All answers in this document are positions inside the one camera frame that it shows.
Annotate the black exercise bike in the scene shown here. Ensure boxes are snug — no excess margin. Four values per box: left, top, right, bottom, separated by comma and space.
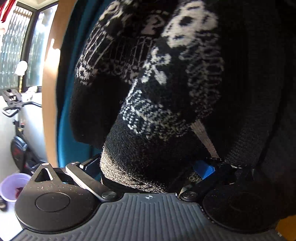
0, 88, 47, 176

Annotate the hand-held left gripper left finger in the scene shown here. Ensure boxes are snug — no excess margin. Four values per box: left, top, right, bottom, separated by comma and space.
29, 155, 118, 202

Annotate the black framed window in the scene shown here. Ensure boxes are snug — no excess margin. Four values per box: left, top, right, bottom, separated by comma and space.
0, 0, 58, 90

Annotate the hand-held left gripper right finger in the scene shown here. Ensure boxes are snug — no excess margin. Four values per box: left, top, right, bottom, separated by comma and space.
180, 159, 255, 201

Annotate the purple plastic basin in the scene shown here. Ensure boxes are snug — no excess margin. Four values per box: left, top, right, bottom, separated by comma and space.
0, 173, 31, 202

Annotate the white globe lamp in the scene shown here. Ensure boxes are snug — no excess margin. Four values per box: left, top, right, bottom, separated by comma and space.
15, 60, 28, 92

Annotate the black white patterned knit sweater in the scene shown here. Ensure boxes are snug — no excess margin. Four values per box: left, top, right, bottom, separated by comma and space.
69, 0, 296, 220

